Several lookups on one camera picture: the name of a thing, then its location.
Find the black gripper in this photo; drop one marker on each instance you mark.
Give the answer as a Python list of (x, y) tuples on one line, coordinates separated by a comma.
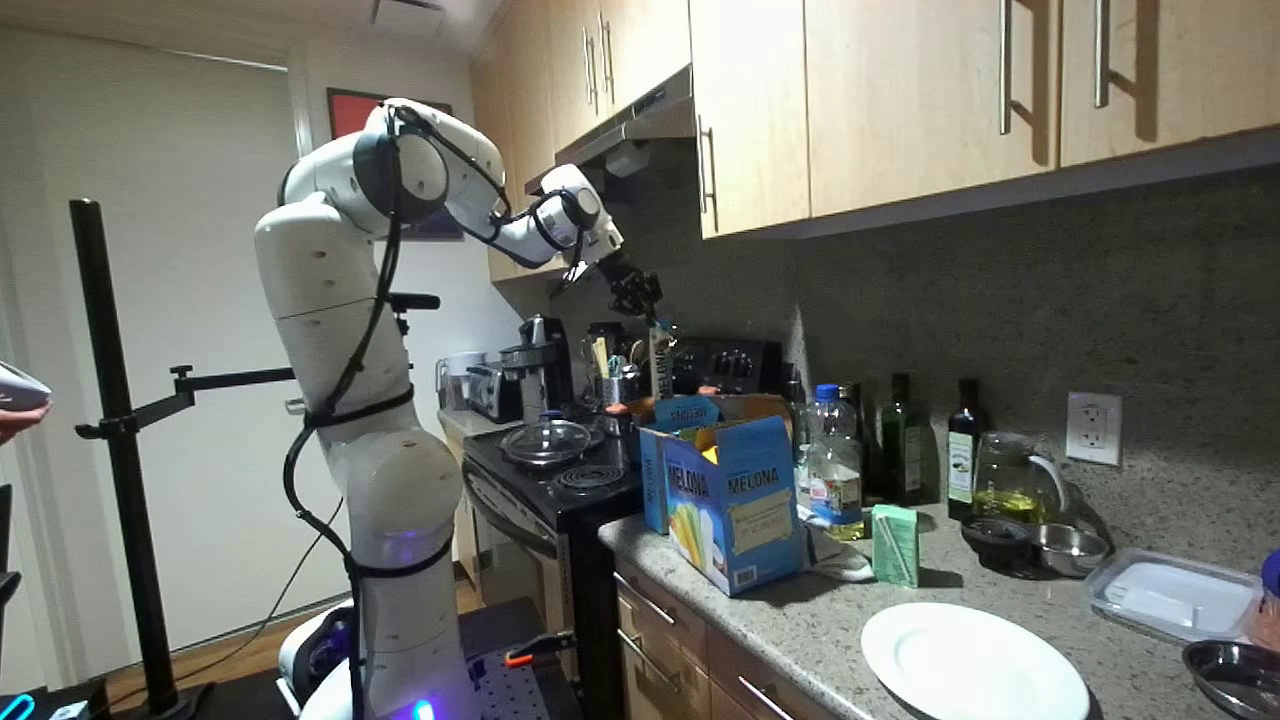
[(635, 288)]

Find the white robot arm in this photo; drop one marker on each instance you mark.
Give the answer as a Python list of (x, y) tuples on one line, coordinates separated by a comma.
[(324, 262)]

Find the blue melona box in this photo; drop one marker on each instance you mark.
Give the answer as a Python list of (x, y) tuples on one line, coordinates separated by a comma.
[(652, 482), (732, 496)]

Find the range hood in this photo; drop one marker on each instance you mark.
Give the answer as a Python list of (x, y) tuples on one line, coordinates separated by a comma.
[(618, 144)]

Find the glass pot lid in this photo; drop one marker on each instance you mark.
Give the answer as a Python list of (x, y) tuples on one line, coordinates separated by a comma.
[(548, 443)]

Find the black stove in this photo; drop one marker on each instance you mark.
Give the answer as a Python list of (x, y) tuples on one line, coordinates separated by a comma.
[(555, 512)]

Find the clear water bottle blue cap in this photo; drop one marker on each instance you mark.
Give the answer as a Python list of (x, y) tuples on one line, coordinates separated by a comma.
[(830, 461)]

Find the dark green glass bottle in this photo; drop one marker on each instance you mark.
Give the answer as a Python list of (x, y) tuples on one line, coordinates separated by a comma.
[(905, 437)]

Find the green small carton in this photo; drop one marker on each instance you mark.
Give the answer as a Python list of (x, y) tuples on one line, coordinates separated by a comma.
[(892, 546)]

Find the dark olive oil bottle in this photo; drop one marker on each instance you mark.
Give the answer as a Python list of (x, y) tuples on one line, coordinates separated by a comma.
[(962, 449)]

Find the white round plate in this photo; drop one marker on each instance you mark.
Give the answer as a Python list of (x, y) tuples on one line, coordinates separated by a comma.
[(959, 660)]

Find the clear plastic tray container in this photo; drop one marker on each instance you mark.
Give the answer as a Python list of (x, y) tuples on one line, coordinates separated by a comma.
[(1170, 598)]

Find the white controller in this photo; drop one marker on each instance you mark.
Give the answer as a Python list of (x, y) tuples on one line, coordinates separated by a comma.
[(20, 401)]

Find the dark metal bowl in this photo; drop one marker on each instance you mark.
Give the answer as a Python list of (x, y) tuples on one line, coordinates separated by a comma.
[(1236, 679)]

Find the red framed wall picture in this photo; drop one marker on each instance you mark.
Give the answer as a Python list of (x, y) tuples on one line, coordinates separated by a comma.
[(345, 113)]

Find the glass jar with handle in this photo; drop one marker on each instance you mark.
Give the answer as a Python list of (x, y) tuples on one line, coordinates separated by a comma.
[(1018, 482)]

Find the white wall outlet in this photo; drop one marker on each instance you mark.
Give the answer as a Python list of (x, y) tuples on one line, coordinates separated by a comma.
[(1093, 430)]

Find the black camera stand pole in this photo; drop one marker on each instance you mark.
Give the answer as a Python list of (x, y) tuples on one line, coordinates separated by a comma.
[(118, 427)]

